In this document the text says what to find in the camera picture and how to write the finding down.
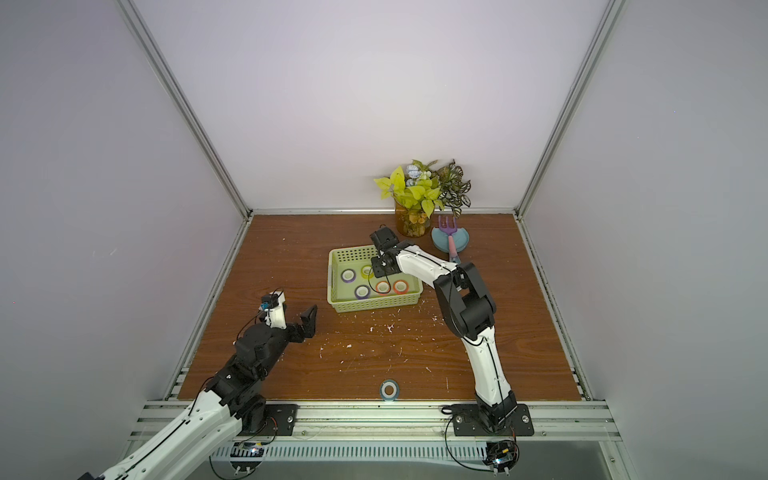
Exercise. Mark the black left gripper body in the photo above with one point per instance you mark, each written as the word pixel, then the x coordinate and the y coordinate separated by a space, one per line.
pixel 277 342

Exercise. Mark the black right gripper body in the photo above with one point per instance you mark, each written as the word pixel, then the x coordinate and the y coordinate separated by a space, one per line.
pixel 384 261

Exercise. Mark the yellow tape roll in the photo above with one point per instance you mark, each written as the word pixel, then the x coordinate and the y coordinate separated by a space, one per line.
pixel 367 272

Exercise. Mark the red tape roll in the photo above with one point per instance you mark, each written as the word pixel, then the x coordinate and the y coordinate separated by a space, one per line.
pixel 400 287
pixel 383 287

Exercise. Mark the purple tape roll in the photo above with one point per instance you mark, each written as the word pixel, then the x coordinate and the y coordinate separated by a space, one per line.
pixel 348 275
pixel 362 292

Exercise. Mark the blue tape roll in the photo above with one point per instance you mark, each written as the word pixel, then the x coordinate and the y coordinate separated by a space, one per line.
pixel 389 390

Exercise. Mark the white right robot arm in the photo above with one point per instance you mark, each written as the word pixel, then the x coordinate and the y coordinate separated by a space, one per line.
pixel 468 311

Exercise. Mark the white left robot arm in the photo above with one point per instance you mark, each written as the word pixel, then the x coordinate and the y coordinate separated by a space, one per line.
pixel 229 403

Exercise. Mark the green perforated storage basket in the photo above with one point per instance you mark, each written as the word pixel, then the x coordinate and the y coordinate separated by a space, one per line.
pixel 341 296

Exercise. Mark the amber vase with flowers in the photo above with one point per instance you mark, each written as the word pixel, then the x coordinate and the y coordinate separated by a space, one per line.
pixel 419 190

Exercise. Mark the purple pink toy rake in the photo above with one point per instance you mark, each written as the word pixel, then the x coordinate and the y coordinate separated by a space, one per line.
pixel 447 226

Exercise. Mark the left controller board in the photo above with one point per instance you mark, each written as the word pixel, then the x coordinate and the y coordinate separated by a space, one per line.
pixel 245 458

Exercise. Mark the controller board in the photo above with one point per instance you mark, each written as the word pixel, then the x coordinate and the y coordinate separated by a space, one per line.
pixel 501 456
pixel 245 458

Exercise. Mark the right controller board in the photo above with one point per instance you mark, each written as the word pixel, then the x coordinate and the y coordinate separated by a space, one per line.
pixel 501 456

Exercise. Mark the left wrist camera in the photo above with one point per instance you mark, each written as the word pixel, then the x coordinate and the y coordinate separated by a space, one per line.
pixel 272 306

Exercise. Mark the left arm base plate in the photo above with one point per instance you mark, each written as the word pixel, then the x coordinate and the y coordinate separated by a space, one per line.
pixel 271 419

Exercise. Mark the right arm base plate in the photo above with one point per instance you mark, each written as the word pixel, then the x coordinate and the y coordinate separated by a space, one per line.
pixel 470 420

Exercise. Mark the aluminium front rail frame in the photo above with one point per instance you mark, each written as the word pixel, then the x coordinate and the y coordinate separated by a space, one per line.
pixel 403 431

